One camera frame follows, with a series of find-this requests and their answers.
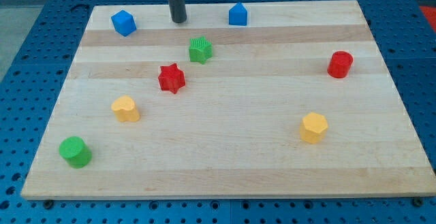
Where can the wooden board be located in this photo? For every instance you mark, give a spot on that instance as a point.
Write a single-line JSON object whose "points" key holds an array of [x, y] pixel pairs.
{"points": [[233, 130]]}

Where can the red star block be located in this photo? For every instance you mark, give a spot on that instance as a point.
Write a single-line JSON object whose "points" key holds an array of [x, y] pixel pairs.
{"points": [[171, 78]]}

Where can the green star block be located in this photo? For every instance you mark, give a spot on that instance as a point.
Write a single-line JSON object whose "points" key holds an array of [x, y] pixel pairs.
{"points": [[200, 50]]}

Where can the blue cube block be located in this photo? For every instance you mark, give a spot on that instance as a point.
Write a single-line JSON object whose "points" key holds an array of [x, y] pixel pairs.
{"points": [[123, 23]]}

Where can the green cylinder block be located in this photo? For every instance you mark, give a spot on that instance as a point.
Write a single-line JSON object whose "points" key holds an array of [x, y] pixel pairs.
{"points": [[75, 152]]}

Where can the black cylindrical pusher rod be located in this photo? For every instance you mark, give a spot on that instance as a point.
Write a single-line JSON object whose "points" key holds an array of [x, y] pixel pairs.
{"points": [[177, 11]]}

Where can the yellow heart block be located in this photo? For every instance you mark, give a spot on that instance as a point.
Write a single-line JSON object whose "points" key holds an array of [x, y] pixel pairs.
{"points": [[125, 109]]}

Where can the yellow hexagon block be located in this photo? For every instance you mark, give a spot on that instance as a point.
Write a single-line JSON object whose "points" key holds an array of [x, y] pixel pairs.
{"points": [[313, 128]]}

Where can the red cylinder block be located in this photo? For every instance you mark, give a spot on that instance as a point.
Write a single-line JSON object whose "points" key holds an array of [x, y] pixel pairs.
{"points": [[340, 64]]}

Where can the blue house-shaped block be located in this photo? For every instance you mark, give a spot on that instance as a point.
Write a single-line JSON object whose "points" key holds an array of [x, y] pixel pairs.
{"points": [[238, 15]]}

